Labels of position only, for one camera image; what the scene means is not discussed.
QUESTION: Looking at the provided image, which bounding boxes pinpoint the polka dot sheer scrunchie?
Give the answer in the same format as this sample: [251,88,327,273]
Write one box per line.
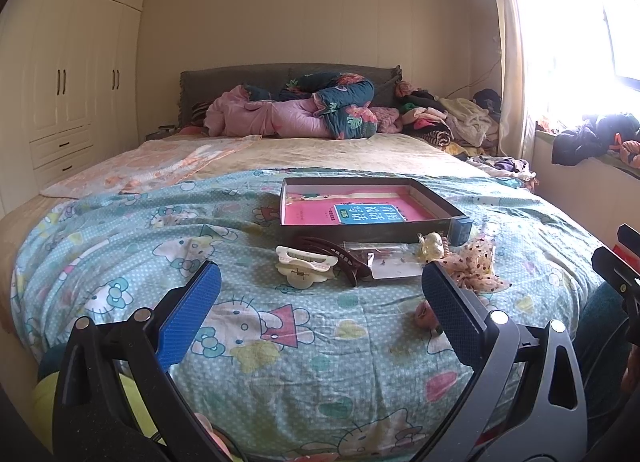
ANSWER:
[438,236,511,294]

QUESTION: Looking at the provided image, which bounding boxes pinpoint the cream built-in wardrobe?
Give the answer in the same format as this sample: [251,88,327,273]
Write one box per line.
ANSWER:
[1,0,143,214]

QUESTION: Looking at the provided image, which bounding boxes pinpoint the pile of clothes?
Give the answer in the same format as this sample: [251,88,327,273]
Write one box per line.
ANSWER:
[371,77,537,191]

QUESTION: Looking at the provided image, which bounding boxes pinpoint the dark clothes on windowsill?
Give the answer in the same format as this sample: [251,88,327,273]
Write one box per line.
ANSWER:
[551,115,639,167]

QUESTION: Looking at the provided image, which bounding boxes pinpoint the earring card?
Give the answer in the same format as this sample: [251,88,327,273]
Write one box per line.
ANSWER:
[367,251,424,280]

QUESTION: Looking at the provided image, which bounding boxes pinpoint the pink pompom hair tie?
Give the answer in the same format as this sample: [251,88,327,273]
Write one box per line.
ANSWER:
[412,302,444,336]

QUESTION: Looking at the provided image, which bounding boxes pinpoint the dark cardboard tray box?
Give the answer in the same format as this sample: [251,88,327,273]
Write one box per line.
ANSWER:
[280,177,472,245]

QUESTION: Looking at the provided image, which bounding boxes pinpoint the pink book with blue label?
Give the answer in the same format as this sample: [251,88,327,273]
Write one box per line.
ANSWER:
[281,186,439,226]

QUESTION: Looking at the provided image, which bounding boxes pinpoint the pink quilted comforter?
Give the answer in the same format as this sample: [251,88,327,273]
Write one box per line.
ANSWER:
[204,85,331,138]

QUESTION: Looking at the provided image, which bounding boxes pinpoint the beige bed blanket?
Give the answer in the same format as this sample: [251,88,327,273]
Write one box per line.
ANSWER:
[1,134,488,333]

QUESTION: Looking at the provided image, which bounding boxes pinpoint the cream flower hair tie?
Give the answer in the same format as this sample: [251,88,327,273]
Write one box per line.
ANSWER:
[416,232,447,263]

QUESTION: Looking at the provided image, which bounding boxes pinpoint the cream claw hair clip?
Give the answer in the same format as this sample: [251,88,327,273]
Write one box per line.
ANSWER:
[276,245,337,290]

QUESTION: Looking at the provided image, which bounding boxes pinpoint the grey upholstered headboard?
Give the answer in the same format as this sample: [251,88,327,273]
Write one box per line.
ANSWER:
[178,63,402,126]

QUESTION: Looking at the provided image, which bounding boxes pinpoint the peach floral blanket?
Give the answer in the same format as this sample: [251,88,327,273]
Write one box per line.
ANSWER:
[40,135,262,199]

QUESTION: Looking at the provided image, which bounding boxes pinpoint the dark red banana hair clip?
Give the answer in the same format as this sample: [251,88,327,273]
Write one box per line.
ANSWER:
[293,236,372,287]

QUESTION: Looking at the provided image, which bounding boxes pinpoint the hello kitty blue quilt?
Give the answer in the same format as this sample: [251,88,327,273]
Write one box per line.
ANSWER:
[10,167,604,462]

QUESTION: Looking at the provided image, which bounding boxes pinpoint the cream curtain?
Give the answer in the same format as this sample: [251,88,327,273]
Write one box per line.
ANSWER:
[496,0,535,161]

